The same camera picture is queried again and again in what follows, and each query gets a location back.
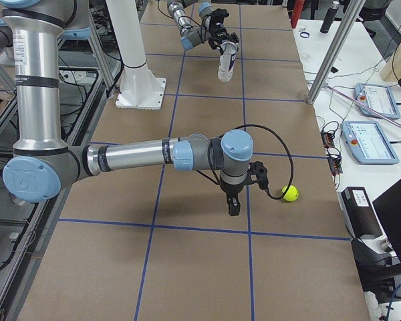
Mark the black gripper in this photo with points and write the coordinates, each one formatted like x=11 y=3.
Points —
x=230 y=188
x=220 y=33

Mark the white blue tennis ball can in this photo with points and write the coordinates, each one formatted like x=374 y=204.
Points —
x=228 y=51

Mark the yellow tennis ball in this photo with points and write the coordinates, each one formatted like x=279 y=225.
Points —
x=291 y=193

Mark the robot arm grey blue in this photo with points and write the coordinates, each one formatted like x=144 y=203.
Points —
x=190 y=35
x=230 y=153

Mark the black orange electronics module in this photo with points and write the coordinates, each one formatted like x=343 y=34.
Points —
x=332 y=153

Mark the black water bottle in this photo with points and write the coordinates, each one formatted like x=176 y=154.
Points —
x=329 y=16

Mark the black box with label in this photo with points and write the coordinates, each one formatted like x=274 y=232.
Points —
x=361 y=217

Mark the near teach pendant tablet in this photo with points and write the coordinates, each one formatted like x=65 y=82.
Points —
x=368 y=144

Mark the teach pendant tablet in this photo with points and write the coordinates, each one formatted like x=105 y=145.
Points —
x=368 y=144
x=378 y=98

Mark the black monitor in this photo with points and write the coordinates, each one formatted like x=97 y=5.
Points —
x=388 y=210

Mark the far teach pendant tablet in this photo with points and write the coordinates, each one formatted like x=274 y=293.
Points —
x=378 y=98

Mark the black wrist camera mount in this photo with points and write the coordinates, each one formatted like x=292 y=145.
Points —
x=258 y=175
x=218 y=16

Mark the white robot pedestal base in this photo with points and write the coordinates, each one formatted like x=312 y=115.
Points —
x=139 y=88

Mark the aluminium frame post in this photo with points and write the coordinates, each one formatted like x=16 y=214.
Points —
x=337 y=42

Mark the aluminium frame rack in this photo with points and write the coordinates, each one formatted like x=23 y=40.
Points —
x=43 y=164

